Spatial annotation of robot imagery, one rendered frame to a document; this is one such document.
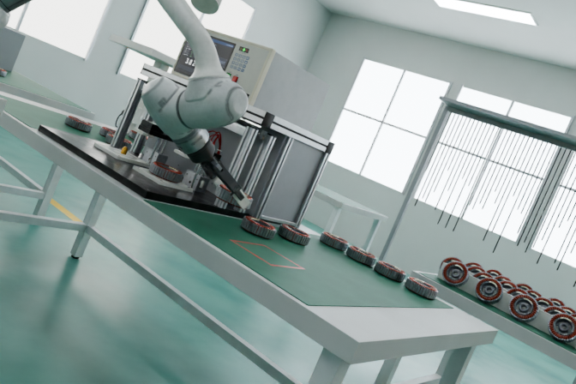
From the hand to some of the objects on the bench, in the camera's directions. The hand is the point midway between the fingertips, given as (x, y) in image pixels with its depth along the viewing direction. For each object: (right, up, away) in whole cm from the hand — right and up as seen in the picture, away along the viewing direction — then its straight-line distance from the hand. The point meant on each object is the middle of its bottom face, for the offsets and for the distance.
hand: (233, 195), depth 169 cm
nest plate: (-26, +4, +25) cm, 36 cm away
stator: (-26, +5, +25) cm, 36 cm away
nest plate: (-44, +12, +39) cm, 60 cm away
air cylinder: (-36, +9, +51) cm, 62 cm away
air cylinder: (-18, +1, +36) cm, 40 cm away
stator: (+17, -16, +30) cm, 38 cm away
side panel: (+10, -13, +45) cm, 48 cm away
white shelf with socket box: (-69, +25, +132) cm, 151 cm away
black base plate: (-35, +6, +33) cm, 48 cm away
